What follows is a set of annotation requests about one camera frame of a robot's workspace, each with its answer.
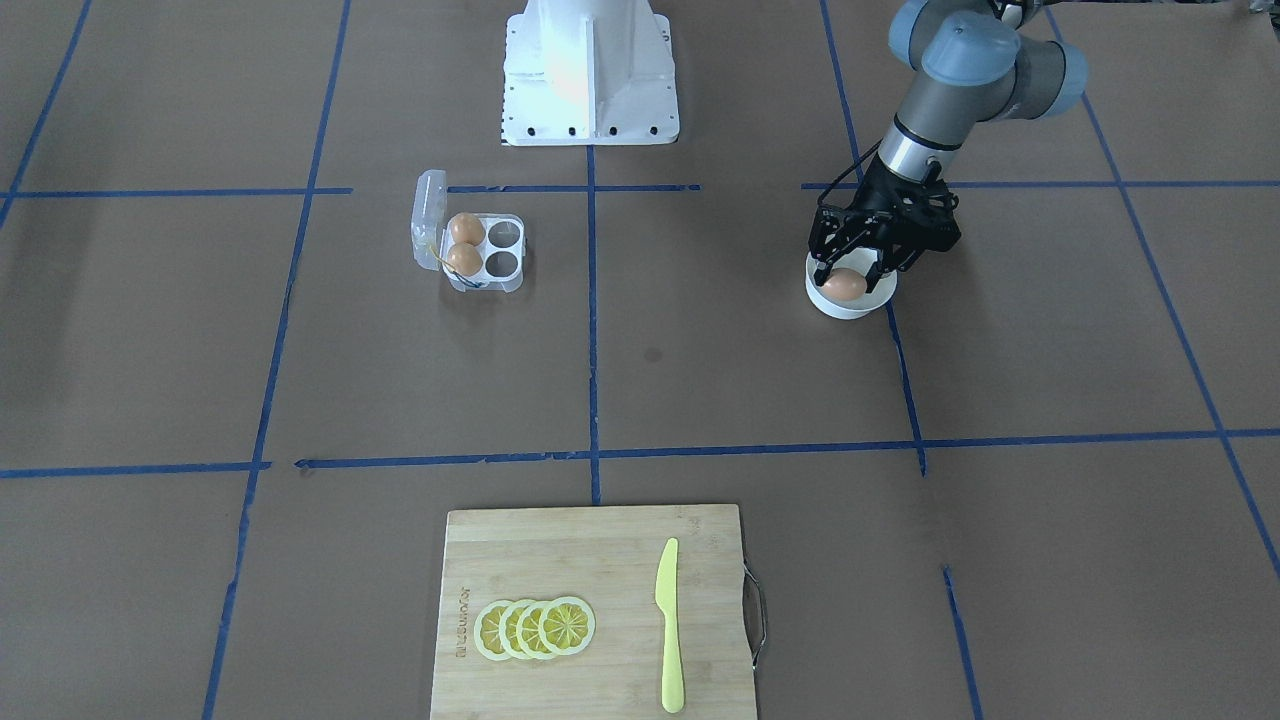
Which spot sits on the yellow plastic knife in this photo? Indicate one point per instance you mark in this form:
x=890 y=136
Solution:
x=672 y=683

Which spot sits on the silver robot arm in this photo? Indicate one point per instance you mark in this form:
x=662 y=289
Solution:
x=971 y=65

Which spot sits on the white round bowl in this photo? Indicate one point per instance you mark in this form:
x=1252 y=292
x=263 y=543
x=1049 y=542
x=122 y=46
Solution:
x=878 y=294

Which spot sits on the clear plastic egg box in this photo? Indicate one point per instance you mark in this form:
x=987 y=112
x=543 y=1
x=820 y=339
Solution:
x=504 y=248

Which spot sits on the brown egg from bowl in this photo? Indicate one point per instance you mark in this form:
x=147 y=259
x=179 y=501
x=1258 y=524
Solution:
x=844 y=285

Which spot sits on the brown egg in box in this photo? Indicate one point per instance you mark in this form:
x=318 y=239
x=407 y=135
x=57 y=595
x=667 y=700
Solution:
x=467 y=228
x=464 y=259

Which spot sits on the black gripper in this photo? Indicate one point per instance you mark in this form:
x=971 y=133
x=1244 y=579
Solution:
x=877 y=193

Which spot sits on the wooden cutting board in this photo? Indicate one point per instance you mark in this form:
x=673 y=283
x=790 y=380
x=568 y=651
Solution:
x=608 y=556

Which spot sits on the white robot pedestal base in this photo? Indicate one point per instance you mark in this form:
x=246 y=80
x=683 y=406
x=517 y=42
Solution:
x=589 y=73

